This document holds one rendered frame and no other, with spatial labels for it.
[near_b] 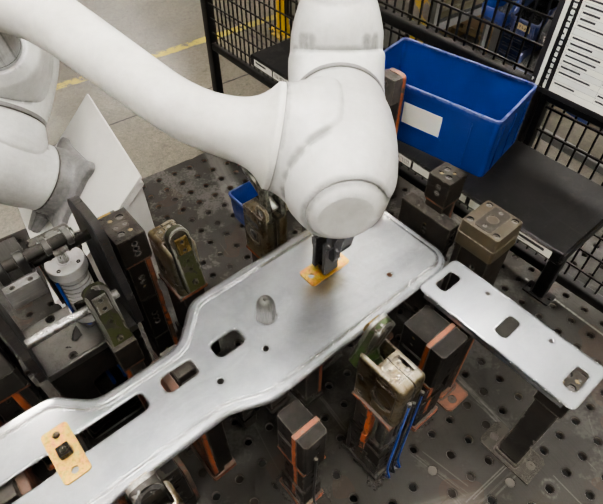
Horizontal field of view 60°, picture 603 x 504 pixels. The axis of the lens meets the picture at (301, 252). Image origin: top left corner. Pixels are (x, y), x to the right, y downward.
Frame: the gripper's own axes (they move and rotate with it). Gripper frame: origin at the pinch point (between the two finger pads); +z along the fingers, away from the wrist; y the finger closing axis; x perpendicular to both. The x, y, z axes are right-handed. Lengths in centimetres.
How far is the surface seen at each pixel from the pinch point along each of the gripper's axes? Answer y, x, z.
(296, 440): 18.4, -21.6, 7.6
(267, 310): 1.3, -13.1, 2.9
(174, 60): -250, 100, 108
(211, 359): 0.9, -23.8, 6.4
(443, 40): -23, 55, -9
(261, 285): -5.4, -9.4, 6.5
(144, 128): -197, 49, 107
